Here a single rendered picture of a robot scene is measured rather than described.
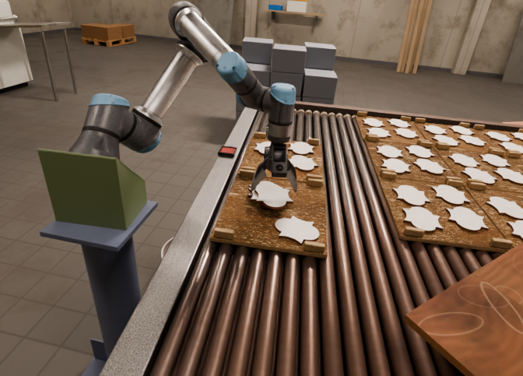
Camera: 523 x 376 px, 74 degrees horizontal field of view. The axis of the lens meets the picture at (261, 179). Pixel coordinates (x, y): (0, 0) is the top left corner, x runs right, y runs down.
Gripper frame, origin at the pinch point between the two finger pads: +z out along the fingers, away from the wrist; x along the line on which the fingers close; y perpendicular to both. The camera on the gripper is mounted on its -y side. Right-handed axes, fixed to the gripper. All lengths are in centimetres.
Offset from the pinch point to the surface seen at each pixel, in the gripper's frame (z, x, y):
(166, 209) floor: 100, 62, 135
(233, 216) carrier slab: 6.2, 13.2, -5.2
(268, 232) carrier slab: 6.2, 2.8, -13.2
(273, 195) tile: 0.7, 0.1, -0.5
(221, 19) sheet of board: 21, 32, 917
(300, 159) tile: 5.1, -16.5, 37.5
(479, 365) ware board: -4, -29, -64
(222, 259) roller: 7.8, 16.5, -23.6
